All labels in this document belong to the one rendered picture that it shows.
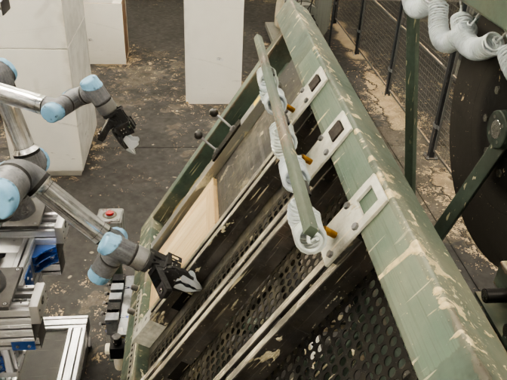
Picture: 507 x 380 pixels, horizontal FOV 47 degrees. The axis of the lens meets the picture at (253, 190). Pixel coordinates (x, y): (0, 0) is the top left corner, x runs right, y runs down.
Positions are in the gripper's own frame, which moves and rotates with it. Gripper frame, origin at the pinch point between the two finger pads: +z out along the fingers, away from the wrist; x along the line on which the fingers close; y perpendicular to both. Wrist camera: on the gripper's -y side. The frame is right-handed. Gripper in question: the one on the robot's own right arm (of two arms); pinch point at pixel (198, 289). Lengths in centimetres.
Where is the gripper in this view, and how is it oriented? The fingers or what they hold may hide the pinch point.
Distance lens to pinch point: 197.5
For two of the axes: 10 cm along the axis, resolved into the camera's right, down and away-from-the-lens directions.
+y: -0.7, -5.3, 8.5
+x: -5.7, 7.2, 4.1
